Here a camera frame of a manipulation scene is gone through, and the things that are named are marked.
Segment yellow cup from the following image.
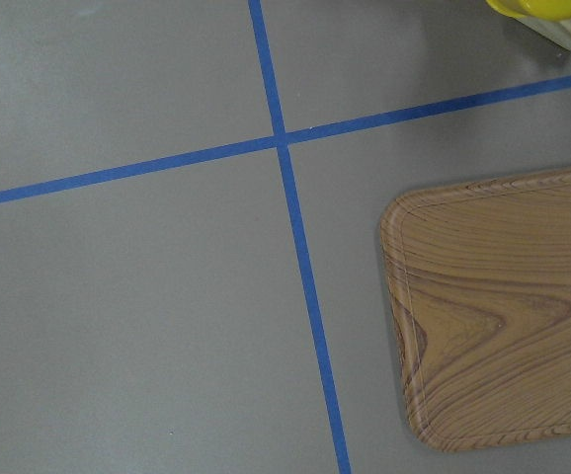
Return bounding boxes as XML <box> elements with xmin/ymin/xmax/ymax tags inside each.
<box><xmin>486</xmin><ymin>0</ymin><xmax>571</xmax><ymax>22</ymax></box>

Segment wooden grain tray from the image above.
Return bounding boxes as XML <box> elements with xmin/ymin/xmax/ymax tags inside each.
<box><xmin>379</xmin><ymin>168</ymin><xmax>571</xmax><ymax>452</ymax></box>

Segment wooden peg rack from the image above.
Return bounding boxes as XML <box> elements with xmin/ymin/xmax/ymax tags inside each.
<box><xmin>518</xmin><ymin>17</ymin><xmax>571</xmax><ymax>51</ymax></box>

